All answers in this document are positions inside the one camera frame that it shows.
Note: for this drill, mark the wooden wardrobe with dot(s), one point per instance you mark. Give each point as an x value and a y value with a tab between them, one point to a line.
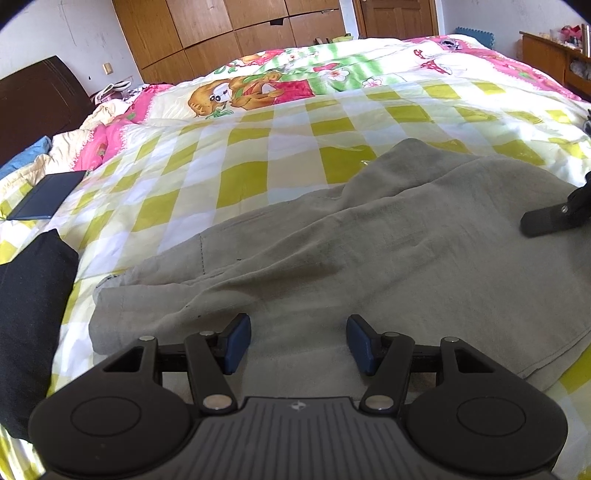
207	32

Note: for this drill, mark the dark blue notebook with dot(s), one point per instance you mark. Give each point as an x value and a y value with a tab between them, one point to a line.
48	196

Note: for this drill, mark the wooden door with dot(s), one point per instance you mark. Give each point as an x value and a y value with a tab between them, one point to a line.
397	18

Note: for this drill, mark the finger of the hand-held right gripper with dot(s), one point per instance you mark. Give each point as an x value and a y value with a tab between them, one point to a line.
549	219

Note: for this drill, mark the dark wooden headboard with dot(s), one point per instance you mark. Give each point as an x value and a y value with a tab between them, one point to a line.
37	106

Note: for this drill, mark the white bag beside headboard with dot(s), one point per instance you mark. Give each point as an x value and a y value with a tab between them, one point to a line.
111	91

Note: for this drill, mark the black cloth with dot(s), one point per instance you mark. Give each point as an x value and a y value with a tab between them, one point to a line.
32	323

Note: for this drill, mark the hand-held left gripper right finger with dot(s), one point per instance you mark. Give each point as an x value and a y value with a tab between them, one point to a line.
362	344

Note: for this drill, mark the green white checked bed sheet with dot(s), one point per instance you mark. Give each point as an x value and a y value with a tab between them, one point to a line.
207	157

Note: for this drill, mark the blue foam mat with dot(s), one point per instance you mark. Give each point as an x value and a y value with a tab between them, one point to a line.
475	38

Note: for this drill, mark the light grey-green pants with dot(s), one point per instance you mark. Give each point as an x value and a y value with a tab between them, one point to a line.
369	240

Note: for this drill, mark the cartoon printed pink quilt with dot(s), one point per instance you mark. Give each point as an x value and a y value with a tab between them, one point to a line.
295	69

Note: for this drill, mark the beige wall switch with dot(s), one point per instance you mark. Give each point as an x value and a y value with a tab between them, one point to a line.
108	69

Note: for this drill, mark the blue pillow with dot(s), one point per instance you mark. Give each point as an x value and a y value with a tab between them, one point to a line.
23	157

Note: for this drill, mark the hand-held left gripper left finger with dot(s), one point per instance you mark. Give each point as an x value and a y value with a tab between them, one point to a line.
236	344

